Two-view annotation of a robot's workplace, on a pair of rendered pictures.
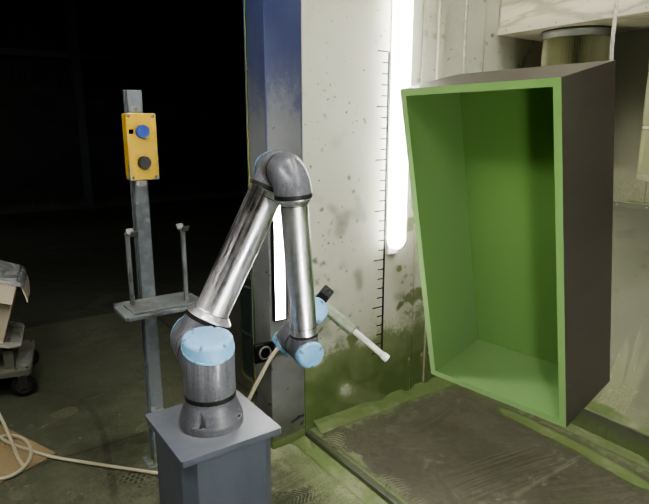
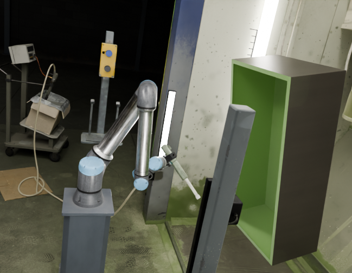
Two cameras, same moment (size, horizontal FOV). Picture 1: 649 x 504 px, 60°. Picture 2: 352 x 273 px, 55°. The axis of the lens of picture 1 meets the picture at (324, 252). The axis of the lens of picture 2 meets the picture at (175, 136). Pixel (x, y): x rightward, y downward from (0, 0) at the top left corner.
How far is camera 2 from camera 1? 0.76 m
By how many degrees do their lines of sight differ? 18
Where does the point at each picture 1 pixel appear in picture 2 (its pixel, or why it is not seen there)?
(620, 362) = (351, 245)
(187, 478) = (65, 220)
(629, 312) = not seen: outside the picture
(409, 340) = not seen: hidden behind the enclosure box
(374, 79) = (244, 44)
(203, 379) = (83, 180)
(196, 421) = (77, 197)
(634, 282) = not seen: outside the picture
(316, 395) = (174, 205)
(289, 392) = (159, 199)
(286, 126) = (183, 63)
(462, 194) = (267, 122)
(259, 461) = (101, 225)
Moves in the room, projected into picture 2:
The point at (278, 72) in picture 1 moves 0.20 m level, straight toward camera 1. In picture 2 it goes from (184, 34) to (177, 33)
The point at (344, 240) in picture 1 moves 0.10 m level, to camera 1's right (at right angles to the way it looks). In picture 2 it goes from (207, 129) to (218, 132)
